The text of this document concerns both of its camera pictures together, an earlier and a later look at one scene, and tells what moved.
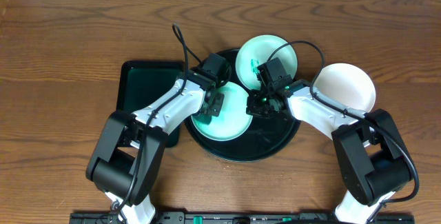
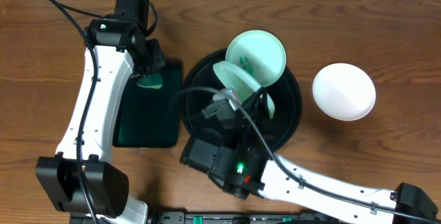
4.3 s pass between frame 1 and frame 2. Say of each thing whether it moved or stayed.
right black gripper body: moved
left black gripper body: moved
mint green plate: moved
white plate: stayed
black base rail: stayed
